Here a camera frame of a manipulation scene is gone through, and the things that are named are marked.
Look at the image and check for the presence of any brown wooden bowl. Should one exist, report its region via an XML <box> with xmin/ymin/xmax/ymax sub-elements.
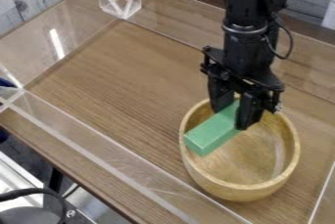
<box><xmin>178</xmin><ymin>98</ymin><xmax>303</xmax><ymax>202</ymax></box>

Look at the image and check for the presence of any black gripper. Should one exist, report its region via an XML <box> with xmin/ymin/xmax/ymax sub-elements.
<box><xmin>200</xmin><ymin>25</ymin><xmax>284</xmax><ymax>130</ymax></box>

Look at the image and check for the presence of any black metal bracket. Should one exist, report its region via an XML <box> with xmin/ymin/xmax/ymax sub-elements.
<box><xmin>43</xmin><ymin>195</ymin><xmax>96</xmax><ymax>224</ymax></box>

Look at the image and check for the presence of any clear acrylic enclosure wall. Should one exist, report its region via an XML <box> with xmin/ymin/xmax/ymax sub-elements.
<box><xmin>0</xmin><ymin>0</ymin><xmax>335</xmax><ymax>224</ymax></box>

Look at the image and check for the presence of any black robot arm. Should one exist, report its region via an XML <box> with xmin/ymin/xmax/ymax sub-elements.
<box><xmin>200</xmin><ymin>0</ymin><xmax>289</xmax><ymax>130</ymax></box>

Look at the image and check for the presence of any blue object at edge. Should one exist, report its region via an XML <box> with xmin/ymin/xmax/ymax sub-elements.
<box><xmin>0</xmin><ymin>77</ymin><xmax>17</xmax><ymax>88</ymax></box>

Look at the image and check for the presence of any black cable loop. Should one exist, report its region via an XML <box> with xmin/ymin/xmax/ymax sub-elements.
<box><xmin>0</xmin><ymin>188</ymin><xmax>68</xmax><ymax>224</ymax></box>

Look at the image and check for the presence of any black table leg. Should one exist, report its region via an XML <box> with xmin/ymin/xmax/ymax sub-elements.
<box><xmin>48</xmin><ymin>168</ymin><xmax>64</xmax><ymax>193</ymax></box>

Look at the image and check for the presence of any green rectangular block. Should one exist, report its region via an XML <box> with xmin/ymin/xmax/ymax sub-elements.
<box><xmin>182</xmin><ymin>100</ymin><xmax>240</xmax><ymax>157</ymax></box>

